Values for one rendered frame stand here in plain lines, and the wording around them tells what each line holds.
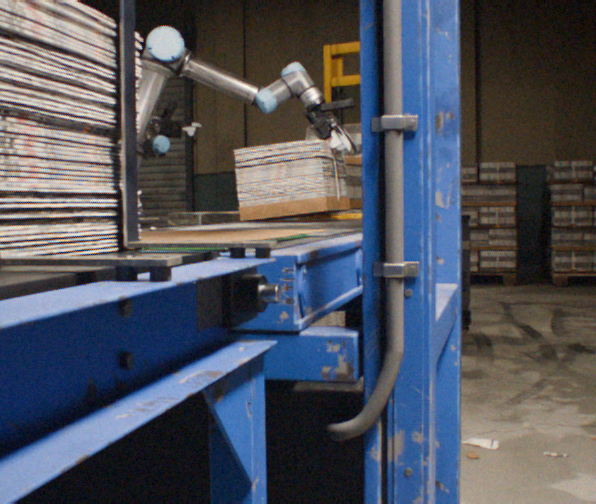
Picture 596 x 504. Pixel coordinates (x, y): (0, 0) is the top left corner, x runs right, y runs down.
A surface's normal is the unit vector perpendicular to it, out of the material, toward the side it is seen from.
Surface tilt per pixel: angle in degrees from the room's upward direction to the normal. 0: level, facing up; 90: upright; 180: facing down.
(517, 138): 90
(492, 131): 90
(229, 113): 90
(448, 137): 90
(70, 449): 0
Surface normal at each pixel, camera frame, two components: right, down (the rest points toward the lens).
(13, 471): -0.01, -1.00
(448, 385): -0.25, 0.06
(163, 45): 0.22, -0.07
